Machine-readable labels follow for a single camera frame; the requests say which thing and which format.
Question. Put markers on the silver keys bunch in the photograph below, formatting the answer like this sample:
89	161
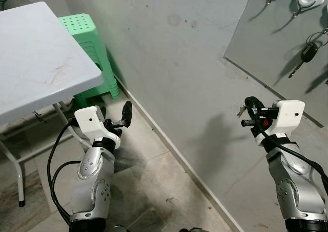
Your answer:
241	110

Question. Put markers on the grey hook board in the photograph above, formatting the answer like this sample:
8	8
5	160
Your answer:
271	42

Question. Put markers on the green plastic stool stack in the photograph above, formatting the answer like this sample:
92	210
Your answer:
82	29

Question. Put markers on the large white plastic table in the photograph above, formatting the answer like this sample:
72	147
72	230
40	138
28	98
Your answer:
36	52

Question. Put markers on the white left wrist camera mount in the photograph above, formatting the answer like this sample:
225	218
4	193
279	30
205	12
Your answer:
92	121

